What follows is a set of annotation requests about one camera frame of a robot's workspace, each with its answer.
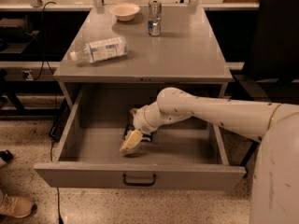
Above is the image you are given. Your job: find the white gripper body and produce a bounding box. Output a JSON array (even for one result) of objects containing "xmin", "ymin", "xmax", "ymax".
[{"xmin": 133, "ymin": 108, "xmax": 150, "ymax": 134}]

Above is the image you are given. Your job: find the black object on floor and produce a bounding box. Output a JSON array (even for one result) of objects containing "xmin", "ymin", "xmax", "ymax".
[{"xmin": 0, "ymin": 150, "xmax": 13, "ymax": 162}]

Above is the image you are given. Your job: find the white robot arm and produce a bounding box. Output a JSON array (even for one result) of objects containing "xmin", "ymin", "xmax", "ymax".
[{"xmin": 120, "ymin": 88, "xmax": 299, "ymax": 224}]

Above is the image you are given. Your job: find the tan shoe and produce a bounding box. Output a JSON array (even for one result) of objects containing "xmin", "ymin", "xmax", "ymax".
[{"xmin": 0, "ymin": 194, "xmax": 34, "ymax": 218}]

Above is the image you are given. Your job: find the clear plastic water bottle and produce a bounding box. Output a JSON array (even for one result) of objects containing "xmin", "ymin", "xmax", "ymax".
[{"xmin": 70, "ymin": 36, "xmax": 129, "ymax": 63}]

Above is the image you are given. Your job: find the blue rxbar blueberry packet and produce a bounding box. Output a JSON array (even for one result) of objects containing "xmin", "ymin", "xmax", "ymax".
[{"xmin": 122, "ymin": 125, "xmax": 152, "ymax": 142}]

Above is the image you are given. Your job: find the grey open top drawer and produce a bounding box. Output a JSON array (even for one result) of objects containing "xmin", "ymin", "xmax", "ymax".
[{"xmin": 35, "ymin": 86, "xmax": 246, "ymax": 190}]

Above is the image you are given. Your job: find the black office chair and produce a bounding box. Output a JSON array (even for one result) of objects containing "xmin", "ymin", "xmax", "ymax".
[{"xmin": 232, "ymin": 0, "xmax": 299, "ymax": 170}]

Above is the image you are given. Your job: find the black drawer handle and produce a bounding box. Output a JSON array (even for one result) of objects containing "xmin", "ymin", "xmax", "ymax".
[{"xmin": 122, "ymin": 174, "xmax": 156, "ymax": 187}]

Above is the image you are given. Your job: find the beige paper bowl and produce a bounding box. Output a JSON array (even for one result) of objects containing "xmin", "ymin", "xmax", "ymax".
[{"xmin": 108, "ymin": 3, "xmax": 140, "ymax": 21}]

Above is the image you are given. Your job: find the black power cable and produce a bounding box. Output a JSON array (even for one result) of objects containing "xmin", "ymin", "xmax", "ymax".
[{"xmin": 32, "ymin": 1, "xmax": 64, "ymax": 224}]

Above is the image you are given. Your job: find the grey metal cabinet counter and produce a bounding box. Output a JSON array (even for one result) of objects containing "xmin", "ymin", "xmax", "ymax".
[{"xmin": 53, "ymin": 4, "xmax": 234, "ymax": 110}]

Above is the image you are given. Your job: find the silver drink can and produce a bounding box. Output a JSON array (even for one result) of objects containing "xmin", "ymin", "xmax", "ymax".
[{"xmin": 148, "ymin": 0, "xmax": 162, "ymax": 36}]

